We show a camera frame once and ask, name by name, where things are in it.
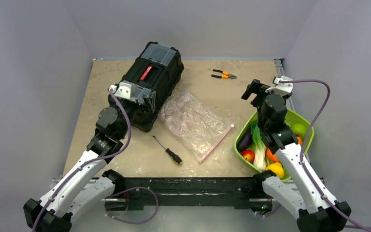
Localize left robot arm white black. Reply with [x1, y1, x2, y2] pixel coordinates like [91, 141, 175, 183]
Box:
[23, 93, 144, 232]

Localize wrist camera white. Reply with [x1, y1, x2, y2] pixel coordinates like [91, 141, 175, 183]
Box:
[265, 76, 293, 97]
[108, 81, 138, 102]

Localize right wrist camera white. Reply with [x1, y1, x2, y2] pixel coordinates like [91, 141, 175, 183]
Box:
[265, 76, 293, 97]

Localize yellow black screwdriver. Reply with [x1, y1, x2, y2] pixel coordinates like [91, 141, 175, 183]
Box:
[152, 135, 183, 166]

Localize black toolbox red handle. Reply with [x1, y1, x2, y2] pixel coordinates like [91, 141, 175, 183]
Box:
[116, 42, 184, 132]

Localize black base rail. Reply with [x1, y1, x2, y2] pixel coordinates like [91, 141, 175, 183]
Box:
[102, 170, 273, 213]

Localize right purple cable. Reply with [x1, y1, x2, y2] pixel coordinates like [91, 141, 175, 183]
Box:
[278, 79, 371, 232]

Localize orange black pliers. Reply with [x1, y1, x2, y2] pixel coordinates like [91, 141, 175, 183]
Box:
[211, 69, 237, 79]

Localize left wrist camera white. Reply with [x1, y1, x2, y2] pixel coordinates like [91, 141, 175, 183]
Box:
[108, 81, 138, 102]

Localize yellow bell pepper toy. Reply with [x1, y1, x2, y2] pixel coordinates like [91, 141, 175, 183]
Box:
[266, 162, 285, 179]

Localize green bok choy toy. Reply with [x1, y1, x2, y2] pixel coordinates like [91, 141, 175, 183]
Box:
[251, 120, 267, 171]

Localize green apple toy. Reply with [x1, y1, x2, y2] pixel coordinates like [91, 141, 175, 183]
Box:
[290, 123, 308, 139]

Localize red apple toy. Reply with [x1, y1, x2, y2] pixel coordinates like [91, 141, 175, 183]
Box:
[242, 149, 255, 163]

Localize green plastic basin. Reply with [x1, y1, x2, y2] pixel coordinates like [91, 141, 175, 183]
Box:
[234, 110, 310, 172]

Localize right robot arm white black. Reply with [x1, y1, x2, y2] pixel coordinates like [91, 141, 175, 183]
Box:
[242, 76, 351, 232]

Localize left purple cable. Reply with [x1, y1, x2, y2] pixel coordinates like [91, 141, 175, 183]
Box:
[31, 89, 132, 232]

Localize orange tangerine toy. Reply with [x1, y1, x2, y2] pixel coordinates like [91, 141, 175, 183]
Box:
[266, 148, 279, 162]

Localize clear zip top bag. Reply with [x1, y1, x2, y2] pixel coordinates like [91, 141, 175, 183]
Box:
[158, 91, 234, 163]

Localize orange mango toy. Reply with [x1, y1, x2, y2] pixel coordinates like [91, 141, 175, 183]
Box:
[296, 136, 303, 146]

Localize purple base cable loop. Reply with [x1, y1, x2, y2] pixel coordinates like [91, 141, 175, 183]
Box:
[104, 187, 159, 225]

